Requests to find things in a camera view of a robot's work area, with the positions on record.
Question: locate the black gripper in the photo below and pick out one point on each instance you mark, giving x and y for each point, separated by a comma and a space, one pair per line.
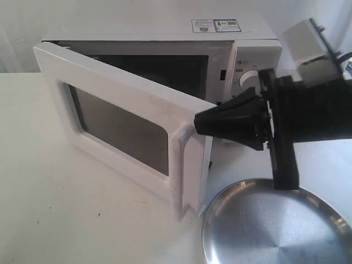
299, 114

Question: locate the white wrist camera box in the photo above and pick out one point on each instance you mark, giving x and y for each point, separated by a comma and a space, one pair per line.
312, 54

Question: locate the white Midea microwave oven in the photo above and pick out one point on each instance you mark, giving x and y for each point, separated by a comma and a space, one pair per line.
233, 46

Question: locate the white microwave door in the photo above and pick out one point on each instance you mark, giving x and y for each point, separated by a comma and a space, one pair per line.
135, 113

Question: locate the grey metal control knob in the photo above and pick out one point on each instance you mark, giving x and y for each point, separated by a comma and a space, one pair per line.
249, 79

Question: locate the stainless steel plate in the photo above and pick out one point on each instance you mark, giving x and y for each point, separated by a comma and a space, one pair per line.
250, 222

